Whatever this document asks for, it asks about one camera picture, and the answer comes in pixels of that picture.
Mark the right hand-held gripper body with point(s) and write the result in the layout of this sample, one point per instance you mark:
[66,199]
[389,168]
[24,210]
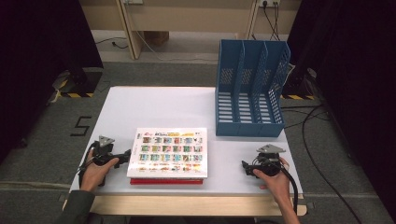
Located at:
[267,161]

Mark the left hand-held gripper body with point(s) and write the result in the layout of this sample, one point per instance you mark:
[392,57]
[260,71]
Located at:
[104,149]

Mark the blue plastic file rack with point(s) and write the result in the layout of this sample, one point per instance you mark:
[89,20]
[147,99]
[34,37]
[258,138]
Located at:
[249,129]

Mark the white book with picture grid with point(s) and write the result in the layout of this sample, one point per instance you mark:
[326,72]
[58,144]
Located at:
[168,152]

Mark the red book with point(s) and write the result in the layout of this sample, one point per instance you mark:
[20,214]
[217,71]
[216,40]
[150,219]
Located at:
[165,181]

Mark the person's right hand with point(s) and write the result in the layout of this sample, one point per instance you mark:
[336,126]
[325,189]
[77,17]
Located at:
[277,183]

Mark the person's left hand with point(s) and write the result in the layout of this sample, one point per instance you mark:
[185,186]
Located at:
[93,174]

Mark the stand base with striped tape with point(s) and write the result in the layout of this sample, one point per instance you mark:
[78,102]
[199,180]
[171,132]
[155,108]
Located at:
[84,84]
[295,90]

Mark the black curtain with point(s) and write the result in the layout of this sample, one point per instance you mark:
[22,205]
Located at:
[358,77]
[37,62]

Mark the cardboard box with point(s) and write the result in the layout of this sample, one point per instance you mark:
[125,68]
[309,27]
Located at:
[157,37]

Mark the light wooden desk frame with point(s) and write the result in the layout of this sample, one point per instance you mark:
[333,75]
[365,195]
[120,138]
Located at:
[186,18]

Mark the white wall socket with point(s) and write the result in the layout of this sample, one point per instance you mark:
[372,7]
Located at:
[269,3]

